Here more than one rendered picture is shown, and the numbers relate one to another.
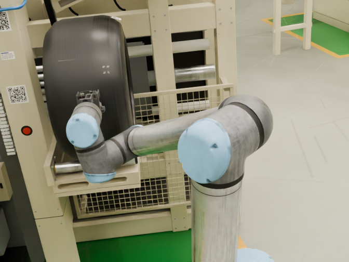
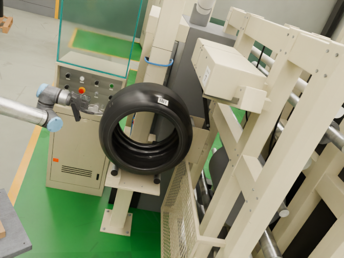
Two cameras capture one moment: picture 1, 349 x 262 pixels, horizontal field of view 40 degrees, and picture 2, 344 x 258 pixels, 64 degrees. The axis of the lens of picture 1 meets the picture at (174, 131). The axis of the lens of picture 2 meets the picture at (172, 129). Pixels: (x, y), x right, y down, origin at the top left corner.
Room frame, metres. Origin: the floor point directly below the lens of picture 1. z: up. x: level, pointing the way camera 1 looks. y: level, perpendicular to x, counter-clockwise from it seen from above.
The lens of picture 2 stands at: (1.81, -1.23, 2.02)
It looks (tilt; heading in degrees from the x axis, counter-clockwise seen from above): 27 degrees down; 82
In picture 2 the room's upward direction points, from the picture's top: 18 degrees clockwise
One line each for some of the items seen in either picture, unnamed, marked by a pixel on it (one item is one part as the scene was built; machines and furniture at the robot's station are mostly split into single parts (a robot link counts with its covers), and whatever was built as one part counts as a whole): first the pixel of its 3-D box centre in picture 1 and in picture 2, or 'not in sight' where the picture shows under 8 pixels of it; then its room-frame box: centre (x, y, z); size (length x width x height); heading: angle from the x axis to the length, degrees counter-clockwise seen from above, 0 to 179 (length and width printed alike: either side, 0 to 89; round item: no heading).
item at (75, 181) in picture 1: (96, 177); (116, 165); (1.73, 0.34, 0.83); 0.36 x 0.09 x 0.06; 92
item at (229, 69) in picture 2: not in sight; (221, 67); (2.17, 0.24, 1.71); 0.61 x 0.25 x 0.15; 92
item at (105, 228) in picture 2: not in sight; (117, 221); (1.84, 0.60, 0.01); 0.27 x 0.27 x 0.02; 2
